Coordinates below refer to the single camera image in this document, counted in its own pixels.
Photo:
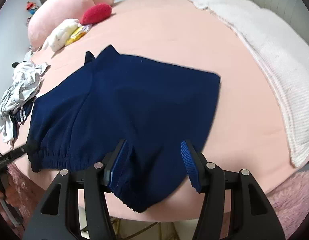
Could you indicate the navy striped garment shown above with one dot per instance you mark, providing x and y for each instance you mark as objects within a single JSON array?
[{"x": 19, "y": 116}]

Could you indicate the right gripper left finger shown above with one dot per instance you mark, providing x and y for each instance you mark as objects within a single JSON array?
[{"x": 57, "y": 214}]

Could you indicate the yellow snack packet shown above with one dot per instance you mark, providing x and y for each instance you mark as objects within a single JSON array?
[{"x": 78, "y": 33}]

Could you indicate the person's hand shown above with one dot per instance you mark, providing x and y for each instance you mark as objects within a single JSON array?
[{"x": 11, "y": 195}]

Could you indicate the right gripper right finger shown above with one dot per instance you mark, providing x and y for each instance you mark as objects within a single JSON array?
[{"x": 251, "y": 215}]

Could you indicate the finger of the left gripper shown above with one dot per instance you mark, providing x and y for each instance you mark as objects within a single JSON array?
[{"x": 28, "y": 148}]

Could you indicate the red blue wall toy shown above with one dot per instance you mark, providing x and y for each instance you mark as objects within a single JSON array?
[{"x": 31, "y": 7}]

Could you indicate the navy blue striped shorts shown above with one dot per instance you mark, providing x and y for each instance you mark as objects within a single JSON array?
[{"x": 152, "y": 106}]

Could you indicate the red plush toy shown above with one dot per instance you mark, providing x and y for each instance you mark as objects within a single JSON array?
[{"x": 96, "y": 14}]

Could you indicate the light pink knit blanket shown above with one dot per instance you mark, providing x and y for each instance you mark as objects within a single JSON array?
[{"x": 282, "y": 56}]

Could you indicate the white printed garment pile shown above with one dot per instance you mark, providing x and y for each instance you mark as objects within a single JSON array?
[{"x": 26, "y": 81}]

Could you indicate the pink rolled quilt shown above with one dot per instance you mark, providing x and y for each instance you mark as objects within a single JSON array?
[{"x": 52, "y": 13}]

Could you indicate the pink bed sheet mattress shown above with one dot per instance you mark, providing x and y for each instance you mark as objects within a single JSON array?
[{"x": 248, "y": 130}]

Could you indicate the white plush rabbit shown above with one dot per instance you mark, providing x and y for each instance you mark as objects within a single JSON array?
[{"x": 58, "y": 37}]

